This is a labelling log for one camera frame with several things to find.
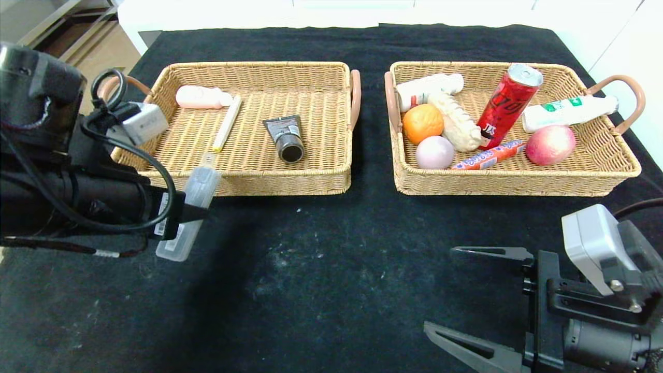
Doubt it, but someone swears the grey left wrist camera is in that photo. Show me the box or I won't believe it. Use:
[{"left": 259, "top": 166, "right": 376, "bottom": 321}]
[{"left": 106, "top": 102, "right": 169, "bottom": 146}]

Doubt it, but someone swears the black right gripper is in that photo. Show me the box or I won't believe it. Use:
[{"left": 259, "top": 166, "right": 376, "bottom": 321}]
[{"left": 423, "top": 246, "right": 653, "bottom": 373}]

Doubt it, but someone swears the grey metal shelf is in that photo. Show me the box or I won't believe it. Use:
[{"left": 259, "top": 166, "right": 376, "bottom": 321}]
[{"left": 18, "top": 0, "right": 120, "bottom": 59}]

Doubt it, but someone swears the small pink bottle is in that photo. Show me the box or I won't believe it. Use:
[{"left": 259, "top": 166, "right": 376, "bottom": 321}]
[{"left": 175, "top": 85, "right": 234, "bottom": 109}]

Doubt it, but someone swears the black tagged arm cable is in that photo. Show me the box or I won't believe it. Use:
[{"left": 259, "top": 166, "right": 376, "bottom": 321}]
[{"left": 0, "top": 236, "right": 148, "bottom": 259}]

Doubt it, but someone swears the orange sausage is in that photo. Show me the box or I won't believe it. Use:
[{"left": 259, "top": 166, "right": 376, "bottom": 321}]
[{"left": 452, "top": 139, "right": 527, "bottom": 170}]

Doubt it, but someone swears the red apple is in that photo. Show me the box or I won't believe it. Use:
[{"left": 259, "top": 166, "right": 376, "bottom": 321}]
[{"left": 525, "top": 124, "right": 576, "bottom": 166}]

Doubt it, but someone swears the white table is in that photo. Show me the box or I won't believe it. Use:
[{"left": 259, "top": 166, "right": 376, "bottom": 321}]
[{"left": 118, "top": 0, "right": 570, "bottom": 56}]

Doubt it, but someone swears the red soda can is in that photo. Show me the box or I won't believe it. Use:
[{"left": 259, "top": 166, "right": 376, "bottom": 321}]
[{"left": 477, "top": 63, "right": 543, "bottom": 151}]

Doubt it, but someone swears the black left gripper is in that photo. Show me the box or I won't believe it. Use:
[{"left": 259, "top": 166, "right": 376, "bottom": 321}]
[{"left": 114, "top": 178, "right": 210, "bottom": 241}]

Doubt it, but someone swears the pale pink round bun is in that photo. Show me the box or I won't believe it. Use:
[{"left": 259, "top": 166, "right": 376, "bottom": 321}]
[{"left": 415, "top": 136, "right": 455, "bottom": 170}]

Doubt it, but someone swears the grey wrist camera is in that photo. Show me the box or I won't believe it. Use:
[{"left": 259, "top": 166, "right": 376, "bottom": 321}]
[
  {"left": 106, "top": 102, "right": 169, "bottom": 146},
  {"left": 562, "top": 204, "right": 663, "bottom": 297}
]

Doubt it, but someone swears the white bottle with red label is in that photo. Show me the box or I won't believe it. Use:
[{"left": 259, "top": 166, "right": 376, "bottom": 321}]
[{"left": 396, "top": 73, "right": 465, "bottom": 112}]

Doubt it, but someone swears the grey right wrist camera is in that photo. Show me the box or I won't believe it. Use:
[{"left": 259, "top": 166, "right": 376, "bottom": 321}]
[{"left": 562, "top": 204, "right": 663, "bottom": 297}]

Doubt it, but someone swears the orange fruit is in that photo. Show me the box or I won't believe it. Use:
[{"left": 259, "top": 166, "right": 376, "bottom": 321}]
[{"left": 402, "top": 104, "right": 444, "bottom": 146}]

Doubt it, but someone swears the cream stick with yellow end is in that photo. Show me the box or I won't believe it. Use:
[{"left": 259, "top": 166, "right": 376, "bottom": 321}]
[{"left": 209, "top": 95, "right": 243, "bottom": 152}]

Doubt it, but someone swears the wicker basket with pink handles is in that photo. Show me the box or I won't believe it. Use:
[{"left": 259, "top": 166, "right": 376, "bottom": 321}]
[
  {"left": 98, "top": 62, "right": 362, "bottom": 198},
  {"left": 384, "top": 61, "right": 646, "bottom": 196}
]

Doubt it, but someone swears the thick black camera cable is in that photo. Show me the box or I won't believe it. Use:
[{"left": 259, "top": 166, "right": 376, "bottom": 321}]
[
  {"left": 614, "top": 198, "right": 663, "bottom": 219},
  {"left": 78, "top": 67, "right": 177, "bottom": 234}
]

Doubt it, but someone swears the striped bread roll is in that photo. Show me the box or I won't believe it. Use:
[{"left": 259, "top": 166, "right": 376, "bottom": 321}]
[{"left": 427, "top": 91, "right": 491, "bottom": 153}]

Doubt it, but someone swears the black cosmetic tube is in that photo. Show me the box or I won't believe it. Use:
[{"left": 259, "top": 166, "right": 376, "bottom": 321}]
[{"left": 262, "top": 114, "right": 306, "bottom": 164}]

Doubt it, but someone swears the white bottle with green label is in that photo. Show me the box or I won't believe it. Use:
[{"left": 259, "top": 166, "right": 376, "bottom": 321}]
[{"left": 521, "top": 95, "right": 619, "bottom": 133}]

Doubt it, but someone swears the grey toothbrush case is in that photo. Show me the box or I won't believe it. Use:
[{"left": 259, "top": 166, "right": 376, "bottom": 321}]
[{"left": 155, "top": 153, "right": 222, "bottom": 263}]

